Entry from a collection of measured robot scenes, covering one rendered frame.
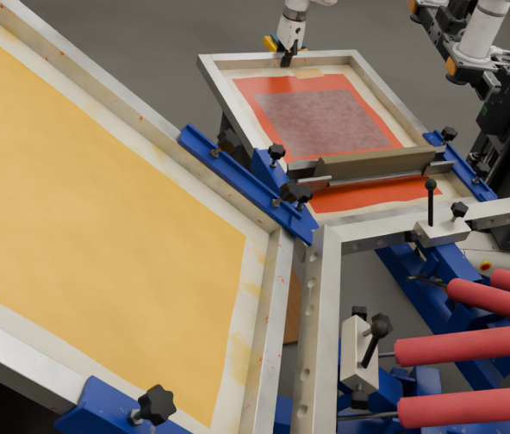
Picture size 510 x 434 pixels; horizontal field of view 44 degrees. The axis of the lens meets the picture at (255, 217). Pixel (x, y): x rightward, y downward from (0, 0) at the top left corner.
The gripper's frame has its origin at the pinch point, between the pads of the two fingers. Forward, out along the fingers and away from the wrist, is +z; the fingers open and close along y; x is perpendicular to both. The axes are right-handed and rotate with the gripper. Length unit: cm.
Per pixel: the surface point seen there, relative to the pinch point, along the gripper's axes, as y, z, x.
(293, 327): -42, 98, -11
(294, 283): -21, 99, -21
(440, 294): -96, 6, -1
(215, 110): 112, 105, -34
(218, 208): -84, -22, 57
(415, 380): -121, -8, 29
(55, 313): -109, -33, 91
